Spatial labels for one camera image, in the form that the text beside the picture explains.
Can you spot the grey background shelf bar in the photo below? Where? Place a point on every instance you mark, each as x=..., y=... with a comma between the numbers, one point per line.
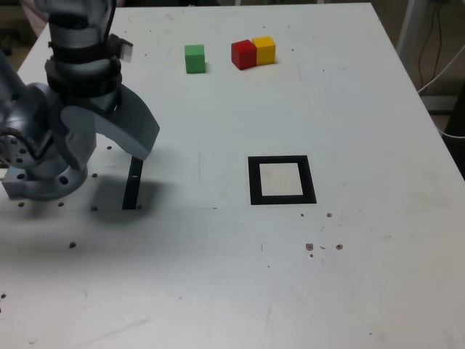
x=437, y=104

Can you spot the white metal frame leg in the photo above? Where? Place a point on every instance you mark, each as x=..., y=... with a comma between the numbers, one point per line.
x=407, y=29

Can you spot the yellow cube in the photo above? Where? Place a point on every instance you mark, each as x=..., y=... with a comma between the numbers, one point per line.
x=266, y=51

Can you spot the red cube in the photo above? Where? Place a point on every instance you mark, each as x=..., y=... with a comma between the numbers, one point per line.
x=243, y=54

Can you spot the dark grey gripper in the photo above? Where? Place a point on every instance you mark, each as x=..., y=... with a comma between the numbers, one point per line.
x=103, y=103

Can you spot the black tape square outline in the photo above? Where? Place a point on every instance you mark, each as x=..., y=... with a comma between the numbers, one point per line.
x=283, y=200

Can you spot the small gripper camera box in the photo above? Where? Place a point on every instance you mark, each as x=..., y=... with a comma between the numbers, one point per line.
x=121, y=49

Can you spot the green cube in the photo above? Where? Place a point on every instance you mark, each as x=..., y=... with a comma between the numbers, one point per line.
x=195, y=60

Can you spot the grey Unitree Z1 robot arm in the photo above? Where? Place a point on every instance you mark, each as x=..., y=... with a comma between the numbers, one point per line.
x=36, y=109

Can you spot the black chair wheel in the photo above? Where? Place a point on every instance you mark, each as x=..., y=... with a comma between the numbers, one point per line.
x=9, y=40

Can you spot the black tape strip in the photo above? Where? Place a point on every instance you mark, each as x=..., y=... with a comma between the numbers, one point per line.
x=130, y=192

